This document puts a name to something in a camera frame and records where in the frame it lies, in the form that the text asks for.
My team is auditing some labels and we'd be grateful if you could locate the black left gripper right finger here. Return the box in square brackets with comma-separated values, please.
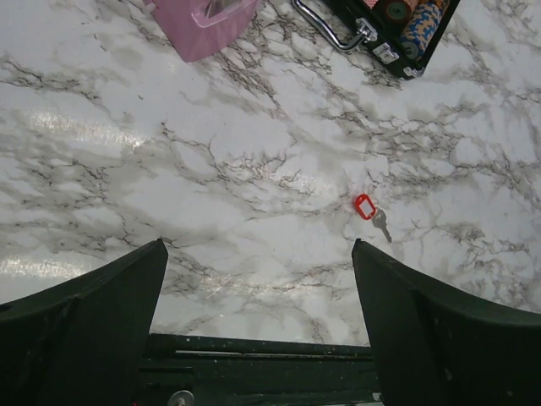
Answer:
[352, 239, 540, 405]

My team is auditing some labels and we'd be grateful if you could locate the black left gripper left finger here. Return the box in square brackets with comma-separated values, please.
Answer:
[1, 239, 168, 405]

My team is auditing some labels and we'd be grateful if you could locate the silver key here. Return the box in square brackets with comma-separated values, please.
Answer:
[372, 209, 392, 243]

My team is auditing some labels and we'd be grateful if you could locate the black poker chip case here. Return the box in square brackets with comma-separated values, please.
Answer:
[292, 1, 459, 80]

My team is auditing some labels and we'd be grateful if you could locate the pink plastic box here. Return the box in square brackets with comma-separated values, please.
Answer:
[144, 0, 259, 63]

